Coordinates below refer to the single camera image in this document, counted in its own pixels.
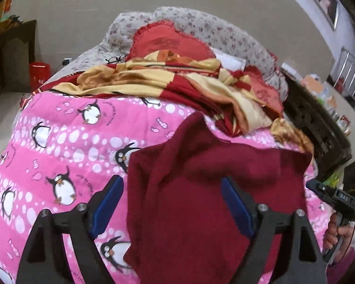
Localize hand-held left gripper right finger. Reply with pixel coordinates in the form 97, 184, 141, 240
221, 177, 327, 284

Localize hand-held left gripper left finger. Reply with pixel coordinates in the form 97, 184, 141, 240
16, 175, 125, 284

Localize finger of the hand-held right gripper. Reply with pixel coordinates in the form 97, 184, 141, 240
306, 180, 333, 205

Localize dark red fleece garment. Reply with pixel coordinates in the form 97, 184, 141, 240
124, 111, 314, 284

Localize person's right forearm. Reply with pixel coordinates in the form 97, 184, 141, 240
325, 247, 355, 284

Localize person's right hand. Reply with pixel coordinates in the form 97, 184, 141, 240
322, 211, 355, 265

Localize pink penguin print blanket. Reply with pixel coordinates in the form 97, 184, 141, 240
0, 90, 332, 284

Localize dark carved wooden cabinet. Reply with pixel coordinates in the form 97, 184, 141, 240
281, 68, 352, 181

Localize red frilled pillow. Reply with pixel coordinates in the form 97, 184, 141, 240
244, 67, 284, 117
127, 21, 216, 62

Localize metal stair railing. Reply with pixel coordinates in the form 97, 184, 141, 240
330, 46, 355, 110

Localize red and yellow blanket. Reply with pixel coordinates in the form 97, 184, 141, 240
37, 50, 314, 154

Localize red waste bin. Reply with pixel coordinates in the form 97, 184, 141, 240
29, 62, 51, 93

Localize white pillow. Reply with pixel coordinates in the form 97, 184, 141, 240
213, 49, 246, 71

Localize dark wooden side cabinet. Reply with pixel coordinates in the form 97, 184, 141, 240
0, 19, 37, 107

